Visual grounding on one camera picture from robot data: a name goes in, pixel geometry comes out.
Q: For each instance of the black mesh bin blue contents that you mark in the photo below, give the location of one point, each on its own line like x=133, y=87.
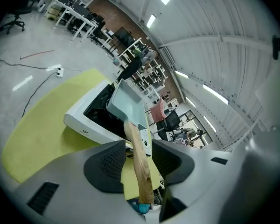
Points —
x=142, y=207

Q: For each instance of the white desk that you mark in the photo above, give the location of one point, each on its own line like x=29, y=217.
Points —
x=67, y=7

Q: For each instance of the black office chair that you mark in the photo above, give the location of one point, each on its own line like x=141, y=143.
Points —
x=16, y=15

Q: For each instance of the white induction cooker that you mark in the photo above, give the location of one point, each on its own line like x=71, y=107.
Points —
x=84, y=122

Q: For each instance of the white power strip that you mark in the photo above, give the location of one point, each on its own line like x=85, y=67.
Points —
x=60, y=72

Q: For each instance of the white open shelf unit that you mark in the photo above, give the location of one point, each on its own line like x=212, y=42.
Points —
x=121, y=55

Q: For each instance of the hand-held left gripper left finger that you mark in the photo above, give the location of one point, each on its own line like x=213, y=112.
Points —
x=72, y=195

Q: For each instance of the orange armchair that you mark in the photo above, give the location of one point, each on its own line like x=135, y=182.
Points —
x=158, y=112

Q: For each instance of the green cloth covered table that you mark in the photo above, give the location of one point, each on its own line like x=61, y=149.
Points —
x=42, y=134

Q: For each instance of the small black device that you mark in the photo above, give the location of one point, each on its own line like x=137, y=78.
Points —
x=276, y=46

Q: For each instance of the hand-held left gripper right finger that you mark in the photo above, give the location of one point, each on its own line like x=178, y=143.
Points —
x=200, y=183

